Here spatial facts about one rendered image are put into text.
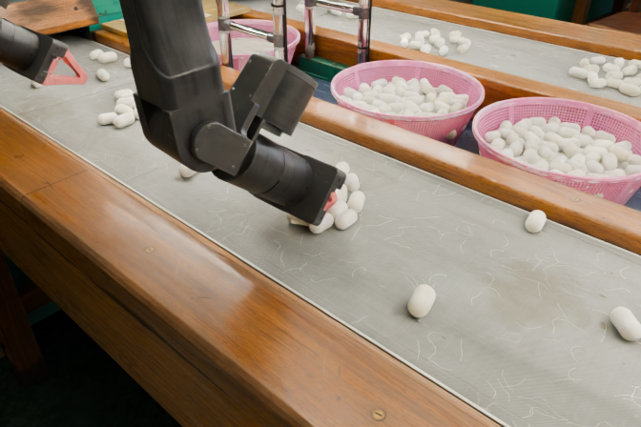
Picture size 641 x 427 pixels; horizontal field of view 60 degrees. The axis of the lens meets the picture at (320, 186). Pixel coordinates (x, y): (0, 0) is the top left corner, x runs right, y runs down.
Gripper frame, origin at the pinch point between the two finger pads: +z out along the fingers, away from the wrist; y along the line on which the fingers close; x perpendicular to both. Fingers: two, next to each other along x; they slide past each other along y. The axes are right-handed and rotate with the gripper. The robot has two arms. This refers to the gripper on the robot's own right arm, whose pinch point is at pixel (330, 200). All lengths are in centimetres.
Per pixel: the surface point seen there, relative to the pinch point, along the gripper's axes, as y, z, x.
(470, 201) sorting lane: -12.2, 11.3, -7.7
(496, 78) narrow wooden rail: 2, 37, -34
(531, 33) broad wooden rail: 10, 64, -55
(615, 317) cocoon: -32.9, 2.1, -1.3
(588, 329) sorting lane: -31.3, 1.8, 0.7
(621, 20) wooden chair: 25, 192, -129
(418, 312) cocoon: -18.5, -6.6, 6.2
